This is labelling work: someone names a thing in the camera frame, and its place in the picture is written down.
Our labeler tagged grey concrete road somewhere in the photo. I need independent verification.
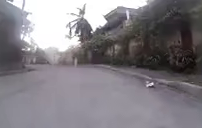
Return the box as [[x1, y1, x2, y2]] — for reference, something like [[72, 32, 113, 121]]
[[0, 63, 202, 128]]

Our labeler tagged palm tree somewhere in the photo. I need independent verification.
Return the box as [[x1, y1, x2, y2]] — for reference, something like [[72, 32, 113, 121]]
[[65, 3, 94, 44]]

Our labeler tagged pale distant building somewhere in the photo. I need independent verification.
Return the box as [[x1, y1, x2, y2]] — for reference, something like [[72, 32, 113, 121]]
[[35, 46, 73, 66]]

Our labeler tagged white litter scrap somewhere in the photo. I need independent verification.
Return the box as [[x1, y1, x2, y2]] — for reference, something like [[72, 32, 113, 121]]
[[144, 80, 156, 89]]

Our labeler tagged overgrown house with bushes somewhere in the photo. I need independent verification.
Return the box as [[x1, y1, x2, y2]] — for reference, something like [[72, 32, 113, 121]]
[[85, 0, 202, 75]]

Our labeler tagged concrete kerb with sidewalk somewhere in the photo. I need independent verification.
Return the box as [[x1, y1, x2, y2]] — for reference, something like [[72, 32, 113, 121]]
[[94, 63, 202, 98]]

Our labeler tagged grey building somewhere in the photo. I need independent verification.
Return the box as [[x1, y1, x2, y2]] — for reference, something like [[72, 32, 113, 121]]
[[0, 0, 33, 73]]

